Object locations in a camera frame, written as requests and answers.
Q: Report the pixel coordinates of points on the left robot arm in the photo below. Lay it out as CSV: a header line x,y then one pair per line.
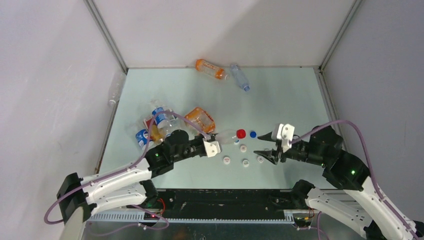
x,y
130,184

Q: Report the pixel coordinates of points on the Nongfu Spring red label bottle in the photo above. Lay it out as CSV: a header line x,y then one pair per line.
x,y
226,137

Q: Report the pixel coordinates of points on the Pepsi bottle blue label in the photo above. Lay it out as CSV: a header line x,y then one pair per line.
x,y
161,119

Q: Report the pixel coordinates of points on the red bottle cap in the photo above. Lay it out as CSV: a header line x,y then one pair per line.
x,y
241,133

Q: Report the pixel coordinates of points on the clear bottle by wall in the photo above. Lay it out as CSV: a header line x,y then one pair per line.
x,y
116,88

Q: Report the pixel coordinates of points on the clear bluish water bottle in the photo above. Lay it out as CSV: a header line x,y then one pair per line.
x,y
239,77

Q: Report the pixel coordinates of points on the large orange label bottle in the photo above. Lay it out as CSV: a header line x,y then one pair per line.
x,y
201,119

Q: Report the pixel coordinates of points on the slim orange label bottle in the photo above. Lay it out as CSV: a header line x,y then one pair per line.
x,y
217,72

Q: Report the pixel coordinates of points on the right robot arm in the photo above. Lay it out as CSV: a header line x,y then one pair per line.
x,y
376,218

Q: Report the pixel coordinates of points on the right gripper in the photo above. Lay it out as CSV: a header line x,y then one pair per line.
x,y
271,155

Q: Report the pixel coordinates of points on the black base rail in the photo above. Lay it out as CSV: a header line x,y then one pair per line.
x,y
224,204

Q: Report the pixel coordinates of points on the white cap centre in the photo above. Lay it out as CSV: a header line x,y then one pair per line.
x,y
243,148

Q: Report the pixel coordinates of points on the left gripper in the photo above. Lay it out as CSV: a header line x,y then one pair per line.
x,y
200,137

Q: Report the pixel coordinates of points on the white cap front middle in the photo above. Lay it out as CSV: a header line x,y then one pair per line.
x,y
245,163

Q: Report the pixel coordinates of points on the white cap front right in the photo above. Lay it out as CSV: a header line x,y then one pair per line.
x,y
260,159

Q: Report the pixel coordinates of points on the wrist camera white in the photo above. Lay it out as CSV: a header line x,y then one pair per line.
x,y
283,135
212,148

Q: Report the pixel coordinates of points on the red yellow label tea bottle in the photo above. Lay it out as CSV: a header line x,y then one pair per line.
x,y
155,133

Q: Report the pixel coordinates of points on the Pepsi bottle lower left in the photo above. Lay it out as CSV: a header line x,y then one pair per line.
x,y
143,140

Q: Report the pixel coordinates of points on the white cap front left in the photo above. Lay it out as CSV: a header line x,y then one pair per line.
x,y
226,160

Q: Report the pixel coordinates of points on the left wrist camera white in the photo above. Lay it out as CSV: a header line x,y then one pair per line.
x,y
212,148

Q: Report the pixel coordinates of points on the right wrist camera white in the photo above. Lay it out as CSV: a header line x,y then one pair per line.
x,y
283,135

